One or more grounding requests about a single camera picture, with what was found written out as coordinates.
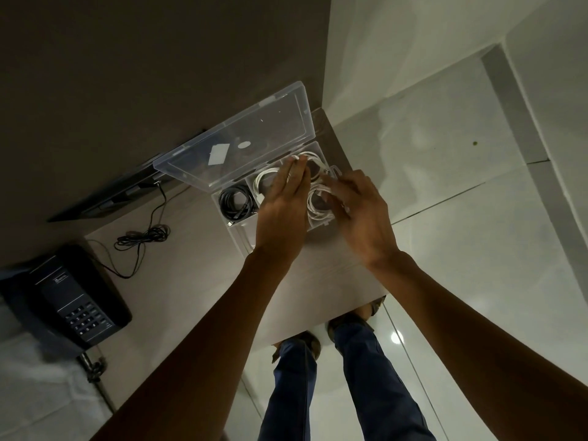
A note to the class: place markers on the person's left hand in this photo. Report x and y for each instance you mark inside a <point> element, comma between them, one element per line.
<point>280,220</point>

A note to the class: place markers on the person's right hand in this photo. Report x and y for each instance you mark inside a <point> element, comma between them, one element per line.
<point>363,220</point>

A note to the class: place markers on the person's right fingers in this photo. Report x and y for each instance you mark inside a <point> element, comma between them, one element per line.
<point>337,190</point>

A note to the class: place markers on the person's left fingers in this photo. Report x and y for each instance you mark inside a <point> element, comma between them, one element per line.
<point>295,174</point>

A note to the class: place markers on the person's left forearm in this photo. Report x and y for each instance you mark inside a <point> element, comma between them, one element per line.
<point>202,353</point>

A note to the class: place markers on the person's right forearm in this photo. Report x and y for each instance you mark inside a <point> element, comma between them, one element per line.
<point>468,344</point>

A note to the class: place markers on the clear plastic organizer box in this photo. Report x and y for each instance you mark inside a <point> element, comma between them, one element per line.
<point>248,142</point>

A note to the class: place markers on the person's right brown shoe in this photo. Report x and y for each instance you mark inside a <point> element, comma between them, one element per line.
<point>353,316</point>

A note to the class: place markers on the person's brown shoe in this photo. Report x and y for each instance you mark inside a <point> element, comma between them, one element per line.
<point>312,343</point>
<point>353,316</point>

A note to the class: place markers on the person's left brown shoe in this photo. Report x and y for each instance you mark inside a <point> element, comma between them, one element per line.
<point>312,343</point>

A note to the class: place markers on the flat black device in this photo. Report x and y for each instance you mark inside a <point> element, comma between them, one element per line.
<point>119,188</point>

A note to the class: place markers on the person's right leg blue jeans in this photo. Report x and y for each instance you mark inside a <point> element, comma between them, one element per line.
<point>376,385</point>

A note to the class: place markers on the person's leg blue jeans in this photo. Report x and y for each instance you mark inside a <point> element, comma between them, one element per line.
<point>289,394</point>
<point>376,385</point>

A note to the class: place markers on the person's left leg blue jeans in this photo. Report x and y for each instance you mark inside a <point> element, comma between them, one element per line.
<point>289,394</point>

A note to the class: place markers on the black desk telephone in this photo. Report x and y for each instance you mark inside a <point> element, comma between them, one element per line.
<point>69,298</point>

